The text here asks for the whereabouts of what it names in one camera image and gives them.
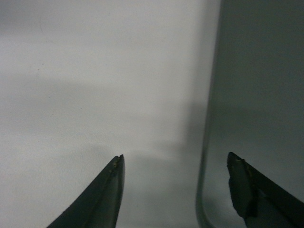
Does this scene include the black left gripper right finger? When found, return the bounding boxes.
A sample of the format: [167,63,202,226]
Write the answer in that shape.
[227,152,304,228]

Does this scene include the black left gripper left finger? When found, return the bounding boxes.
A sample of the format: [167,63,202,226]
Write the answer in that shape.
[48,155,125,228]

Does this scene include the grey-green rectangular tray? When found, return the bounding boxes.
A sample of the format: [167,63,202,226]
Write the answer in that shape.
[196,0,304,228]

